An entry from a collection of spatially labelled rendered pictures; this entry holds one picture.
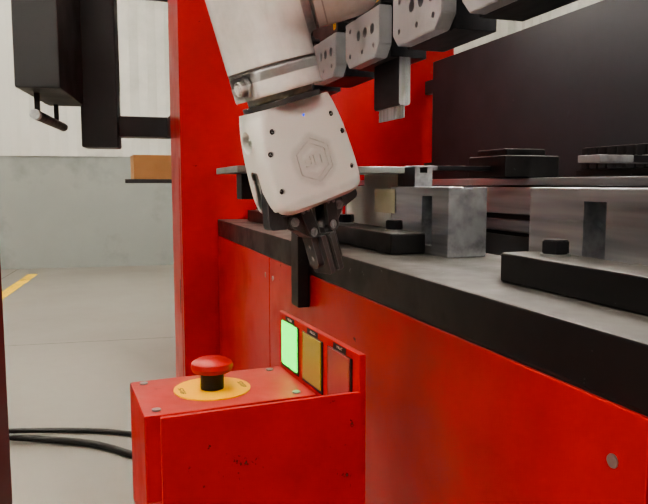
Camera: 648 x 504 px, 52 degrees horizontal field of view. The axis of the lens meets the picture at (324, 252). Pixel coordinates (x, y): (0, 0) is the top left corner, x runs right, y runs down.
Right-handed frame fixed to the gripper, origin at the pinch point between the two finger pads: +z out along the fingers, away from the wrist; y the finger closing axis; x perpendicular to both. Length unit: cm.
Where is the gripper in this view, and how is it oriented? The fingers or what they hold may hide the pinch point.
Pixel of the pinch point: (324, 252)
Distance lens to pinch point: 66.2
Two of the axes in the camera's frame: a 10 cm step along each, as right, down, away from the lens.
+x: -5.5, -0.6, 8.3
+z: 2.6, 9.3, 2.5
